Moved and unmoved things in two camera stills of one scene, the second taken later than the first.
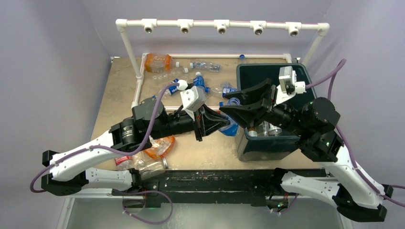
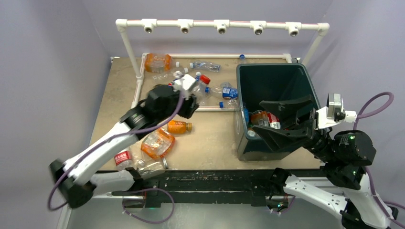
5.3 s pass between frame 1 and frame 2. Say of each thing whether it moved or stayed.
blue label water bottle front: moved
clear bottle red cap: stayed
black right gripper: moved
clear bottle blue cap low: stayed
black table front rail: stayed
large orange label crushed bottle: stayed
